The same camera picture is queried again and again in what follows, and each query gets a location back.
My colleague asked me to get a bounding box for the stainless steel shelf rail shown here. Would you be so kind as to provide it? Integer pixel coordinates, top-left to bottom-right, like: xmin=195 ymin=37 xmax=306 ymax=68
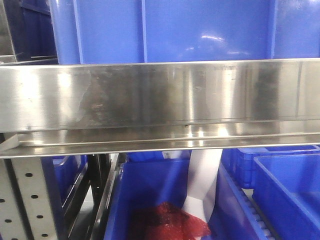
xmin=0 ymin=58 xmax=320 ymax=158

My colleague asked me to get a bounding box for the blue bin lower centre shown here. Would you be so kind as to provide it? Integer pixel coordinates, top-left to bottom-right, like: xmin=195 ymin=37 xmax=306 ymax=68
xmin=104 ymin=158 xmax=190 ymax=240

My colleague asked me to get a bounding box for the blue bin lower left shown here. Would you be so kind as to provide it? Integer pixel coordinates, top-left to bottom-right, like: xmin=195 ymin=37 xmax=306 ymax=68
xmin=52 ymin=155 xmax=87 ymax=204

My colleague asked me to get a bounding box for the red mesh bag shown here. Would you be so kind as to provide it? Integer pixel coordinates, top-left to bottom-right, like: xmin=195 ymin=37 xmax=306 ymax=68
xmin=126 ymin=201 xmax=212 ymax=240

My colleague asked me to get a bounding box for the perforated steel shelf post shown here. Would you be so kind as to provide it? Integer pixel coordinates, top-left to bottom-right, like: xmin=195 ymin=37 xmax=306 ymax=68
xmin=0 ymin=157 xmax=68 ymax=240

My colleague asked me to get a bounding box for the blue bin lower right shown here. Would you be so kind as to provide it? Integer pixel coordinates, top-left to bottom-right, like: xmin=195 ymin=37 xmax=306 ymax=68
xmin=253 ymin=154 xmax=320 ymax=240

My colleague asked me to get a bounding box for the white paper sheet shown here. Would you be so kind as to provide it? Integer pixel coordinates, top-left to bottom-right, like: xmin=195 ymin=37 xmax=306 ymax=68
xmin=182 ymin=148 xmax=223 ymax=222

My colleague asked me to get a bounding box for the large blue bin upper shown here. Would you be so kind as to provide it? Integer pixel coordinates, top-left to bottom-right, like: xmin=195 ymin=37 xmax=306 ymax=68
xmin=49 ymin=0 xmax=320 ymax=64

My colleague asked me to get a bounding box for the dark blue bin upper left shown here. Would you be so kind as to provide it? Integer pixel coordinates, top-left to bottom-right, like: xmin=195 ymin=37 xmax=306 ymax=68
xmin=0 ymin=0 xmax=57 ymax=64

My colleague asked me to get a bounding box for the blue crate behind right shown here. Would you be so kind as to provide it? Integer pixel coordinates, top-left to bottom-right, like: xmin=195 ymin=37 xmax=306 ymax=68
xmin=221 ymin=145 xmax=320 ymax=189

